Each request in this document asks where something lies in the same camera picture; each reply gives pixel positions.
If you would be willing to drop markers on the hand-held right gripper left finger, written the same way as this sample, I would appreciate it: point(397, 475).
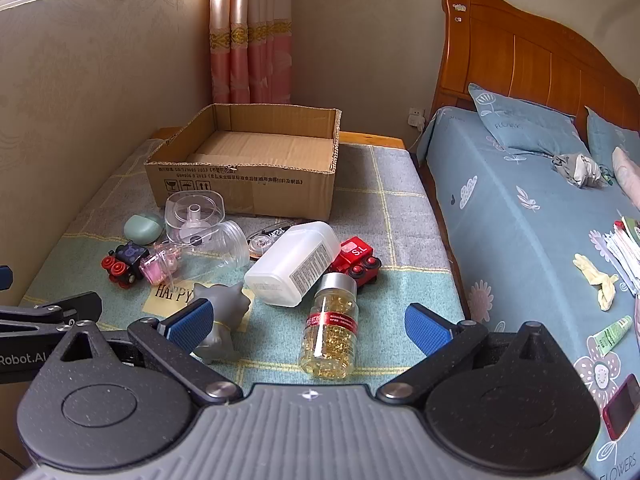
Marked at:
point(192, 322)

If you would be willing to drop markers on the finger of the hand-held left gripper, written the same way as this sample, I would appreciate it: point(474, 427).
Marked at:
point(4, 278)
point(65, 305)

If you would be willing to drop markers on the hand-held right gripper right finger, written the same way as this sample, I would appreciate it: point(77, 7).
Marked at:
point(427, 327)

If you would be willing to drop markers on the grey toy figurine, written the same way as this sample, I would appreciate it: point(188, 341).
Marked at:
point(227, 310)

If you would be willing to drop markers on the clear plastic jar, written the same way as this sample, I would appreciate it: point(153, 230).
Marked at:
point(225, 250)

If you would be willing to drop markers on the golden capsule bottle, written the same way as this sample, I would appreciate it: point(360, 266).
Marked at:
point(330, 340)

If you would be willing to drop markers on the white plastic bottle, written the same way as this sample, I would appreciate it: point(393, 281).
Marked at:
point(290, 265)

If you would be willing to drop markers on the cardboard box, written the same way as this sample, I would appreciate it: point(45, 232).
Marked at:
point(240, 185)

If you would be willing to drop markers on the red toy train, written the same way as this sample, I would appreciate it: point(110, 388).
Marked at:
point(355, 255)

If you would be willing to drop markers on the correction tape dispenser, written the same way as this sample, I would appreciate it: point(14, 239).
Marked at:
point(262, 245)

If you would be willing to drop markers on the green oval case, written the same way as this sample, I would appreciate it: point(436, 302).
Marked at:
point(142, 227)

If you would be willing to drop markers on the clear round plastic container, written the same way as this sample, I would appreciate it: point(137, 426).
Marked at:
point(192, 210)

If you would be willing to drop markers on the blue floral bedsheet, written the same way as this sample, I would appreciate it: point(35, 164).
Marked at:
point(525, 240)

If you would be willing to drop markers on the yellow rubber gloves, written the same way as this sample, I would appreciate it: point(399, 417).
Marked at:
point(597, 280)

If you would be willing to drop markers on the green tube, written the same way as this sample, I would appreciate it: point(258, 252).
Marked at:
point(611, 334)

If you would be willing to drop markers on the stack of papers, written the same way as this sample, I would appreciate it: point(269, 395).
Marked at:
point(625, 255)

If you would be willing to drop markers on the red smartphone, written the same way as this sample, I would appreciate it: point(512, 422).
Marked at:
point(622, 407)

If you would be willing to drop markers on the grey crumpled cloth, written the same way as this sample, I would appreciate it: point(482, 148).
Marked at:
point(580, 167)

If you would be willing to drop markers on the blue floral pillow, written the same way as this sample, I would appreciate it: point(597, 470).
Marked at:
point(610, 140)
point(525, 125)

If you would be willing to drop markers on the pale pink cloth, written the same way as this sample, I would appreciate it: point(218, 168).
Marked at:
point(627, 170)

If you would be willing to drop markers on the pink patterned curtain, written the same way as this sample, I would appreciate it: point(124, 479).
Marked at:
point(250, 35)

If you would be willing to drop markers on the brown wooden headboard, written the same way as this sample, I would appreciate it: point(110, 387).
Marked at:
point(525, 50)

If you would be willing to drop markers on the white wall charger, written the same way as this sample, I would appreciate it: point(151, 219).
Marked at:
point(416, 117)

